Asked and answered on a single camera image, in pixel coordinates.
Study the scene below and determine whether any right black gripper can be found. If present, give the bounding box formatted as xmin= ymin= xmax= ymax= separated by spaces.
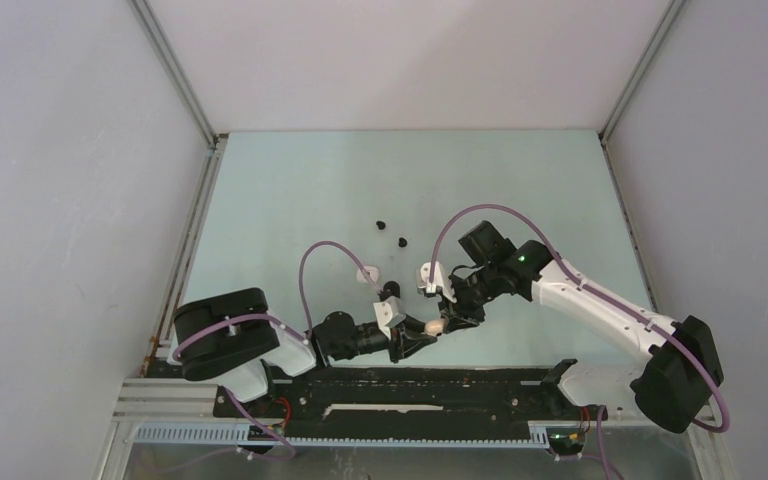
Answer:
xmin=438 ymin=263 xmax=502 ymax=332

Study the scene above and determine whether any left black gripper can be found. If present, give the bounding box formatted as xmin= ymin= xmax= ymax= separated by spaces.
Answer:
xmin=331 ymin=313 xmax=437 ymax=363

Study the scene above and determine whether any beige earbud charging case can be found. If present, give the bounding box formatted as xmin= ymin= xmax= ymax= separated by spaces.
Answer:
xmin=424 ymin=319 xmax=446 ymax=337

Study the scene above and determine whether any white earbud charging case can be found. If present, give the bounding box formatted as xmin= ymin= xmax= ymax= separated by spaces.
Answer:
xmin=356 ymin=265 xmax=380 ymax=284

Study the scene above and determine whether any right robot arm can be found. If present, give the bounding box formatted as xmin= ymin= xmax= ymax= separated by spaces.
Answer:
xmin=418 ymin=221 xmax=731 ymax=433

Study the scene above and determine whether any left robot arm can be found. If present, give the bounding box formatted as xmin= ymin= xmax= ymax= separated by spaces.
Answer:
xmin=167 ymin=282 xmax=447 ymax=417

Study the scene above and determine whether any black earbud charging case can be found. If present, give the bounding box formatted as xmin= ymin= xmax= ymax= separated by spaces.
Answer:
xmin=381 ymin=281 xmax=401 ymax=299

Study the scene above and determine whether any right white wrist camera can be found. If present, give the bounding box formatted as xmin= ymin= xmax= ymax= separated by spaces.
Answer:
xmin=416 ymin=261 xmax=456 ymax=302

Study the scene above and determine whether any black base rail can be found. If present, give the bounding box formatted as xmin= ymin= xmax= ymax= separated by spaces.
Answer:
xmin=243 ymin=361 xmax=607 ymax=443

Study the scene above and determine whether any aluminium frame post right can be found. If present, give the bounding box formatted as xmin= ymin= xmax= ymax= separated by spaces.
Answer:
xmin=599 ymin=0 xmax=688 ymax=147

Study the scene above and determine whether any aluminium frame post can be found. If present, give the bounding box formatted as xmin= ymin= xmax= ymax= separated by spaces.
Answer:
xmin=128 ymin=0 xmax=219 ymax=148
xmin=599 ymin=0 xmax=688 ymax=147

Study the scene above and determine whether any aluminium frame post left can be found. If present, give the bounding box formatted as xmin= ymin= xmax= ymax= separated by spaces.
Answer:
xmin=128 ymin=0 xmax=219 ymax=148

